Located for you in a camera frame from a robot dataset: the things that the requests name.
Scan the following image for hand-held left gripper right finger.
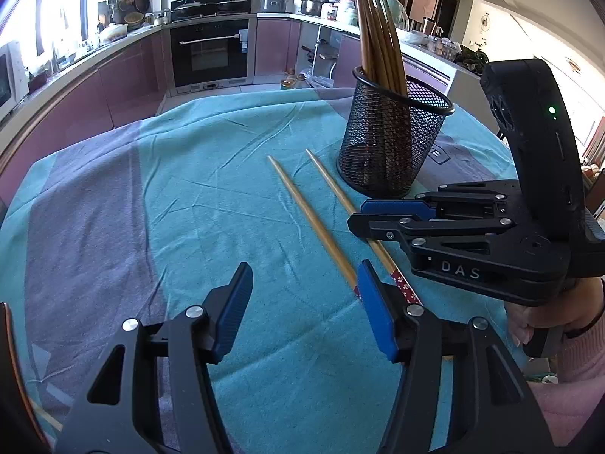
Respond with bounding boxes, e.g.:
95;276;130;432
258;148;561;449
357;259;558;454

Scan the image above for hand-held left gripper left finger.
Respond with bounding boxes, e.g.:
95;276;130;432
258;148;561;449
50;261;254;454

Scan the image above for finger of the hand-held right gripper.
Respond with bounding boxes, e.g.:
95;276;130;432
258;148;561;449
360;180;521;219
347;214;517;259

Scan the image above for black mesh utensil holder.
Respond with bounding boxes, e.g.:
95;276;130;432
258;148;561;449
336;65;456;200

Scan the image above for wooden chopstick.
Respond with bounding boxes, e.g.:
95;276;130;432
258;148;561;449
305;148;425;307
267;154;363;299

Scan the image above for bunch of brown chopsticks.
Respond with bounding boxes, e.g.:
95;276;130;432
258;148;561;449
350;0;414;185

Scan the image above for person's right forearm pink sleeve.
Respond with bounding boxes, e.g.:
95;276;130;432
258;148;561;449
520;319;605;454

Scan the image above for person's right hand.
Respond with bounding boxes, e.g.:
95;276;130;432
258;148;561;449
505;277;605;355

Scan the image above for potted green plant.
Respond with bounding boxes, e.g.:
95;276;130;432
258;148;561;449
453;44;491;77

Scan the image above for teal and grey tablecloth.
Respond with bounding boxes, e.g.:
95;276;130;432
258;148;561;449
0;86;559;454

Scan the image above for cooking oil bottle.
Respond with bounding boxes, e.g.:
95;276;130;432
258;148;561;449
281;68;309;91

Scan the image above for pink base cabinets by rice cooker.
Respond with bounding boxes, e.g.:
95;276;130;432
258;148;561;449
255;13;362;92

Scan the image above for smartphone with copper edge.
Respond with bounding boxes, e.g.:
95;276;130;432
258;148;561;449
0;302;34;431

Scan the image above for black built-in oven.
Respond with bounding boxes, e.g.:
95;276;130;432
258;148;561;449
168;18;251;89

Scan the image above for pink base cabinets by window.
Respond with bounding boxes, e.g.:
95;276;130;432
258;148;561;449
0;21;171;202

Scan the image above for black lidded wok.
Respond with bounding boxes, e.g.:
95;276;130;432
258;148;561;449
172;0;209;15

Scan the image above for white toaster oven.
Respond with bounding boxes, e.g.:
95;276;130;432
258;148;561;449
0;40;30;122

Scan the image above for kitchen window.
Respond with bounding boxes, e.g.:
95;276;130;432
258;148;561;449
0;0;92;68

